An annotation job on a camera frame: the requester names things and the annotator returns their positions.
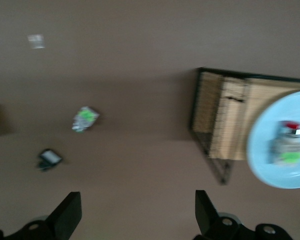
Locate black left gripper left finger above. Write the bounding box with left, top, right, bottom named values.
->
left=45, top=191, right=83, bottom=240

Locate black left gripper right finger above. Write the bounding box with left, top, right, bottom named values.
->
left=194, top=189, right=221, bottom=236

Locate light blue round plate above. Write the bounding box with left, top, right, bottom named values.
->
left=246, top=89, right=300, bottom=190

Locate red push button switch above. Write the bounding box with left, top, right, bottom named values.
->
left=267, top=120, right=300, bottom=166

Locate black square white-faced push button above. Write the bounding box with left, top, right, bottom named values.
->
left=34, top=148, right=64, bottom=173

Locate clear tape patch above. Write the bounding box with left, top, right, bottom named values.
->
left=26, top=33, right=46, bottom=50

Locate black wire rack wooden top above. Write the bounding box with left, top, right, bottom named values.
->
left=188, top=66, right=300, bottom=186

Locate green push button switch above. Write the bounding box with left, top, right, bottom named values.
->
left=71, top=106, right=101, bottom=135

